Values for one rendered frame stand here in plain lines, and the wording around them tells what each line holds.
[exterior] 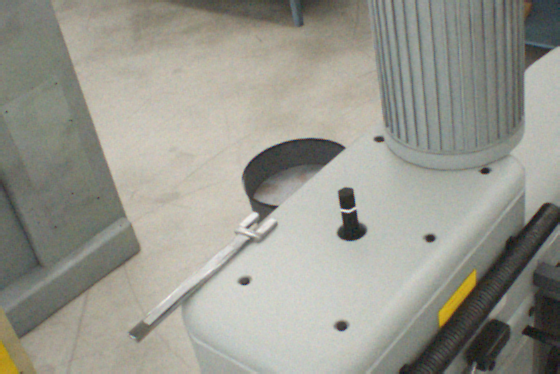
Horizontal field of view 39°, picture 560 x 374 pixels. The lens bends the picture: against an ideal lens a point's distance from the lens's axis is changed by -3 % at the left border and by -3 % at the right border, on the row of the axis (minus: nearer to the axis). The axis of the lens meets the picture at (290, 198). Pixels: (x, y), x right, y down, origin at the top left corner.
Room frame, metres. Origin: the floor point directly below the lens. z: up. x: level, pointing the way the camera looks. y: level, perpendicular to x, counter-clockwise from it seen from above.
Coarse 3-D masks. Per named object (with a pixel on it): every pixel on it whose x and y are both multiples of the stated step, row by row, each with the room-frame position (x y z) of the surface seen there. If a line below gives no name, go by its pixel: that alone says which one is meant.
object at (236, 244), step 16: (240, 224) 0.83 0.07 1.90; (272, 224) 0.82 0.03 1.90; (240, 240) 0.80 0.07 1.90; (256, 240) 0.80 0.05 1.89; (224, 256) 0.77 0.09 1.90; (208, 272) 0.75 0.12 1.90; (192, 288) 0.73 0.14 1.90; (160, 304) 0.71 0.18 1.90; (176, 304) 0.71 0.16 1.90; (144, 320) 0.69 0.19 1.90; (160, 320) 0.69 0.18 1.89; (128, 336) 0.67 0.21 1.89; (144, 336) 0.67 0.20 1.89
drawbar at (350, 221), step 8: (344, 192) 0.78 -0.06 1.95; (352, 192) 0.78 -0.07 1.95; (344, 200) 0.77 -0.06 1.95; (352, 200) 0.77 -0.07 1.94; (344, 208) 0.77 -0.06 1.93; (352, 208) 0.77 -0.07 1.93; (344, 216) 0.77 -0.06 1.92; (352, 216) 0.77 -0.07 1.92; (344, 224) 0.78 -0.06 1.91; (352, 224) 0.77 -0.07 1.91; (344, 232) 0.78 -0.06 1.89; (352, 232) 0.77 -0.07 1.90; (352, 240) 0.77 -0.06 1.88
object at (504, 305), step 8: (512, 288) 0.83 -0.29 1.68; (504, 296) 0.81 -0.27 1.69; (512, 296) 0.83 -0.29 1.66; (504, 304) 0.81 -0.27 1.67; (512, 304) 0.83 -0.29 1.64; (496, 312) 0.79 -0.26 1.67; (504, 312) 0.81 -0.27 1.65; (488, 320) 0.78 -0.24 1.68; (480, 328) 0.76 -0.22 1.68; (472, 344) 0.75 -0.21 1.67; (464, 352) 0.73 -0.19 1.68; (456, 360) 0.72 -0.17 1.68; (464, 360) 0.73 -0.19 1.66; (448, 368) 0.70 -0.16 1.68; (456, 368) 0.72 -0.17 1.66; (464, 368) 0.73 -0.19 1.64
